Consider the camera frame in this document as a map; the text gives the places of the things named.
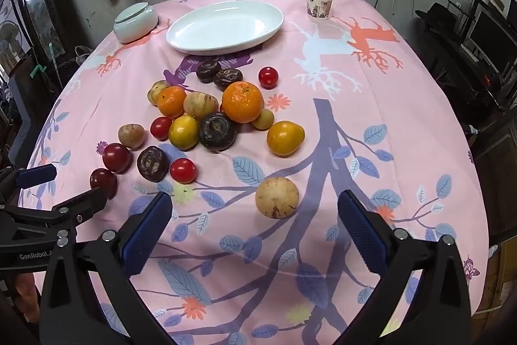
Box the dark purple water chestnut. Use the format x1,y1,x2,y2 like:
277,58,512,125
136,146,170,182
196,60,222,84
199,112,238,150
213,68,244,91

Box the small striped beige fruit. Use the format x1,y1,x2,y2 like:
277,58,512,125
147,80,172,106

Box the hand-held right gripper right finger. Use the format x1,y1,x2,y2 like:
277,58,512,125
337,189,472,345

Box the white oval plate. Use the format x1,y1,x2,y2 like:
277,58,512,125
166,0,284,55

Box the red cherry tomato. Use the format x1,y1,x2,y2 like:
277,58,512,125
150,116,174,141
258,66,279,89
170,158,197,183

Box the pale green lidded jar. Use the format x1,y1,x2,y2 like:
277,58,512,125
113,2,159,44

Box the pink printed tablecloth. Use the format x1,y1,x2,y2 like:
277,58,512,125
24,0,489,345

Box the electric fan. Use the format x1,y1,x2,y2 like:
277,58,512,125
0,22,21,59

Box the yellow round fruit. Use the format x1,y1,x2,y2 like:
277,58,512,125
168,114,200,150
267,121,305,157

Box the large beige round fruit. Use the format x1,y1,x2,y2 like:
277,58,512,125
255,176,300,219

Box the person's left hand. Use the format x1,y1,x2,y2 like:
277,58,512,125
13,273,41,312

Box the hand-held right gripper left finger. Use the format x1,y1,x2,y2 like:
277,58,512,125
39,191,175,345

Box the floral paper cup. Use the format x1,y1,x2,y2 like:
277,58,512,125
304,0,336,21

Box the computer monitor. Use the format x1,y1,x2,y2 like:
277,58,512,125
464,0,517,59

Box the dark wooden cabinet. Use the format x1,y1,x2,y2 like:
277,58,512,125
0,0,93,87

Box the small tan longan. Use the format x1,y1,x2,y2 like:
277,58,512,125
252,108,275,131

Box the dark red plum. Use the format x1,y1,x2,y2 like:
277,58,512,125
102,143,133,174
89,168,119,199

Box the small orange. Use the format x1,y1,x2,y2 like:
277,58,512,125
157,85,187,118

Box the brown round fruit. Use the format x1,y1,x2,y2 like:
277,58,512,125
118,123,146,150

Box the black hat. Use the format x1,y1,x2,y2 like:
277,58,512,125
416,3,461,30

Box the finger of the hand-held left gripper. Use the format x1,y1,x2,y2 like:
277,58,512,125
0,163,57,204
50,187,108,226

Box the large orange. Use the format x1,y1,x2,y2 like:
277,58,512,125
221,81,265,124

